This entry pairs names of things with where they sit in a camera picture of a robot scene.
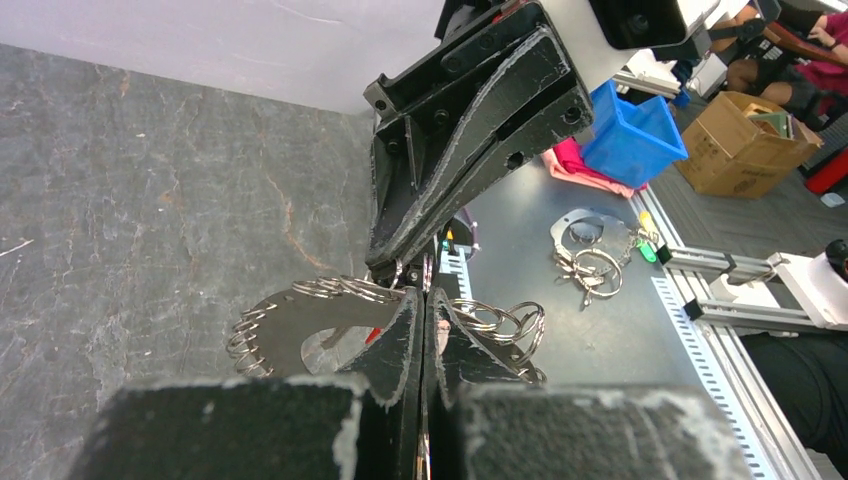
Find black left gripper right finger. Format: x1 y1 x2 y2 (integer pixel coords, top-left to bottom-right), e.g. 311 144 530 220
425 288 751 479

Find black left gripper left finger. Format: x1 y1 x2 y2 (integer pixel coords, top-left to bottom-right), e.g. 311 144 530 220
70 289 424 479

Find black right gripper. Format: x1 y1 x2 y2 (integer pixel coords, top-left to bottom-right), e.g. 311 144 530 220
365 2 593 269

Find large ring of keyrings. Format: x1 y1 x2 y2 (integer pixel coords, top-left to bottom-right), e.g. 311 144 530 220
225 274 550 387

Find pink folded cloth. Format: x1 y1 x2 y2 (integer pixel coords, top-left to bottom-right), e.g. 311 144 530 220
540 138 648 199

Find red plastic tag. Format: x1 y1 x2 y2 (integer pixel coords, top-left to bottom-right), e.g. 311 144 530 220
365 328 382 345

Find blue plastic bin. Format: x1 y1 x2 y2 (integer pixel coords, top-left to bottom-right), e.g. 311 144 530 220
581 80 688 189

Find green key tag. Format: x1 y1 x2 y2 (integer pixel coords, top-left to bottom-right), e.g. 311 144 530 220
637 240 657 263

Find brown cardboard box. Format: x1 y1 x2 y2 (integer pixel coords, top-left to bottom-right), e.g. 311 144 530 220
675 92 823 199

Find seated person in background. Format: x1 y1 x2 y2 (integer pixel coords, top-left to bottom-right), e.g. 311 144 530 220
710 1 847 131

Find white toothed cable duct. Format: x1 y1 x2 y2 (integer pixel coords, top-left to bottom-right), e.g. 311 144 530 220
438 245 473 300

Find spare metal key ring plate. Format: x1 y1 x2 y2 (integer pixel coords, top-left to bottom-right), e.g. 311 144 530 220
549 208 648 308

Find outer aluminium frame bars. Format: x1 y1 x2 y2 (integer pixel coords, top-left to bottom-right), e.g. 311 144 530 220
630 189 839 479

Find outer white slotted duct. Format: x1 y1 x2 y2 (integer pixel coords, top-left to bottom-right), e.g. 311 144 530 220
651 277 779 479

